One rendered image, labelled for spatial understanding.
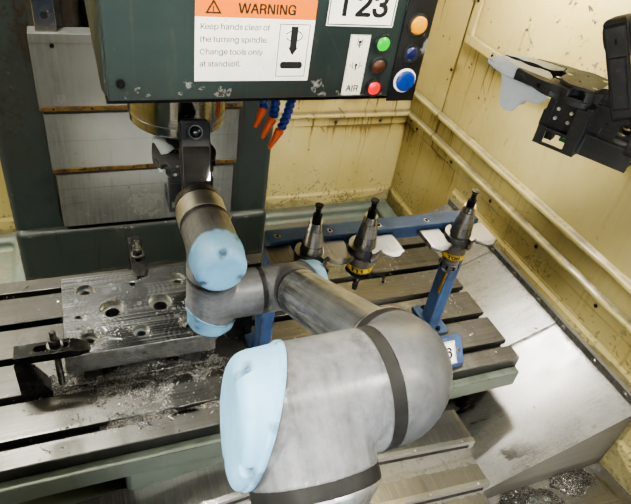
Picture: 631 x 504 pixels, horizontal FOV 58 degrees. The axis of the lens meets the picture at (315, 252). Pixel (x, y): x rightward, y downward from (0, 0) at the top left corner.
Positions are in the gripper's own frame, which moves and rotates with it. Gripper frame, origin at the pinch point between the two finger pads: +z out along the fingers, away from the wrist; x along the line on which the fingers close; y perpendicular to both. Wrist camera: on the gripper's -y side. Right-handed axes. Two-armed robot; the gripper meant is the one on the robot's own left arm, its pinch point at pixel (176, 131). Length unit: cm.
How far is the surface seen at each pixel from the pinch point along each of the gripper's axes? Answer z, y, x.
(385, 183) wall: 80, 72, 98
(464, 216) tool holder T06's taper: -18, 12, 53
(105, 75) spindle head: -20.6, -19.3, -12.0
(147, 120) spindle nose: -6.7, -5.9, -5.6
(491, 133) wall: 34, 24, 101
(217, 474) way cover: -31, 63, 3
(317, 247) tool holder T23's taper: -18.9, 14.2, 21.9
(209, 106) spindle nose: -8.0, -8.6, 3.9
